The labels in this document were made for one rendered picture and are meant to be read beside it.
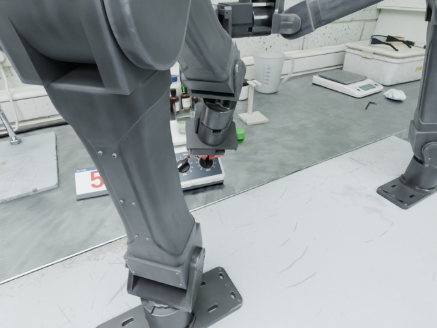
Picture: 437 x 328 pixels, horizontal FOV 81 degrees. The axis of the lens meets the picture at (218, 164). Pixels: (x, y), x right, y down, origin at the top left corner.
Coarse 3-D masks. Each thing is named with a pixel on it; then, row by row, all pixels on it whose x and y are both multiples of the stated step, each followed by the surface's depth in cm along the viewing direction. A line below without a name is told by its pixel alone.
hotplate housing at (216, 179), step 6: (180, 144) 62; (174, 150) 60; (180, 150) 60; (186, 150) 60; (222, 168) 60; (222, 174) 60; (192, 180) 58; (198, 180) 58; (204, 180) 58; (210, 180) 59; (216, 180) 59; (222, 180) 60; (186, 186) 58; (192, 186) 59; (198, 186) 59
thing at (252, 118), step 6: (252, 84) 82; (258, 84) 83; (252, 90) 87; (252, 96) 88; (252, 102) 89; (240, 114) 92; (246, 114) 92; (252, 114) 92; (258, 114) 92; (246, 120) 87; (252, 120) 87; (258, 120) 87; (264, 120) 87
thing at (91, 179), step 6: (78, 174) 58; (84, 174) 58; (90, 174) 59; (96, 174) 59; (78, 180) 58; (84, 180) 58; (90, 180) 58; (96, 180) 59; (78, 186) 58; (84, 186) 58; (90, 186) 58; (96, 186) 58; (102, 186) 58
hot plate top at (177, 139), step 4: (172, 124) 67; (172, 128) 65; (172, 132) 63; (176, 132) 63; (172, 136) 62; (176, 136) 62; (180, 136) 62; (184, 136) 62; (172, 140) 60; (176, 140) 60; (180, 140) 60; (184, 140) 60; (176, 144) 60
